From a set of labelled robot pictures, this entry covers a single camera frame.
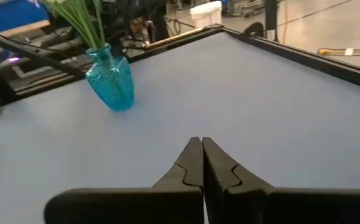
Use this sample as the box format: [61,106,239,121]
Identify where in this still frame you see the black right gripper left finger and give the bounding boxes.
[44,136,205,224]

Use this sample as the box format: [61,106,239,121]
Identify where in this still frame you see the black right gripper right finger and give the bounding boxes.
[201,136,360,224]

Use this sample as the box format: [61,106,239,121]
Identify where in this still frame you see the blue glass vase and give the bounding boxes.
[85,42,136,112]

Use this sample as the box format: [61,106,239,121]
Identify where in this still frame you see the black floor stand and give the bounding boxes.
[242,0,279,43]

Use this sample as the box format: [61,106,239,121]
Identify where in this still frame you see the white bin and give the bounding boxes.
[189,1,223,29]

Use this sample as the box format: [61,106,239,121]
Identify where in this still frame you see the blue panel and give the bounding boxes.
[0,0,49,32]

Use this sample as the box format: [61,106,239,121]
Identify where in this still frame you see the yellow extension cable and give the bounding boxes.
[318,47,360,57]

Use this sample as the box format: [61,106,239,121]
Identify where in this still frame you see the black diagonal frame strut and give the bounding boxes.
[0,26,87,78]

